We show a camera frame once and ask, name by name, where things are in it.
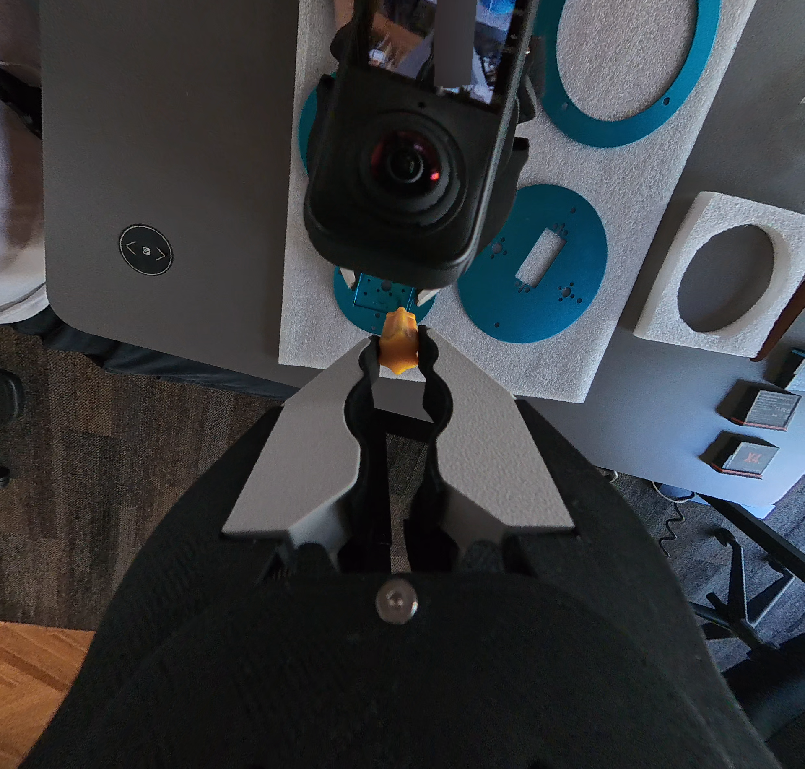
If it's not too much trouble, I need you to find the small blue round plate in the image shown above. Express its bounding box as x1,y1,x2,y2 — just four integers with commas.
332,265,436,335

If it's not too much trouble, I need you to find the blue metal bracket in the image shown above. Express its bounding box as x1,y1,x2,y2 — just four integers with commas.
352,273,419,317

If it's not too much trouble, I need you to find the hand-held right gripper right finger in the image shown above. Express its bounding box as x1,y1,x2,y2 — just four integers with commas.
418,330,576,543

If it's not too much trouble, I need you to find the wood edged grey table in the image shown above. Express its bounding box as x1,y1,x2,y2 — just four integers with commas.
750,291,805,364

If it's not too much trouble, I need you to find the white foam frame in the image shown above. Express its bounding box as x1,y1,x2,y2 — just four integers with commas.
633,192,805,359

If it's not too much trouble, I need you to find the blue metal ring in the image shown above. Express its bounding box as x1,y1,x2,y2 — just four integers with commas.
540,0,722,149

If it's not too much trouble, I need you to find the black box with red mark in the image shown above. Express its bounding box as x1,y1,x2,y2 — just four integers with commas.
698,431,782,481

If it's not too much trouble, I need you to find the round desk control panel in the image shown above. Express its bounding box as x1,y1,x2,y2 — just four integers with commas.
118,223,174,277

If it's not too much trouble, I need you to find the yellow handled screwdriver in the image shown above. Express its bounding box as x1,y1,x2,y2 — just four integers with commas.
379,307,421,378

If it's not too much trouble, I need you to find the black box with grey label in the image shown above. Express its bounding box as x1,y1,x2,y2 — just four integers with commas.
716,379,804,434

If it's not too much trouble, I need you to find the thin black wavy cable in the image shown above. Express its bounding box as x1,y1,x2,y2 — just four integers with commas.
654,480,699,562

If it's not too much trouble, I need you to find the dark grey desk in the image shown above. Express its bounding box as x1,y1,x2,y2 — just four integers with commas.
38,0,805,511

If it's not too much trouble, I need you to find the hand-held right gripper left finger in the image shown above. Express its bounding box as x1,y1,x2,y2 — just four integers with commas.
220,335,383,565

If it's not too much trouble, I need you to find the black office chair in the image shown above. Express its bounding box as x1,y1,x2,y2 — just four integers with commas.
688,492,805,657
0,369,26,487

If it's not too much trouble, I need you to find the white foam sheet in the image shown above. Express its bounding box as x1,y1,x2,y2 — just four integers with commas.
278,0,771,404

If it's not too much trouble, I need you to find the teal disc with rectangular hole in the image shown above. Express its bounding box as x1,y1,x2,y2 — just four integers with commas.
457,184,609,344

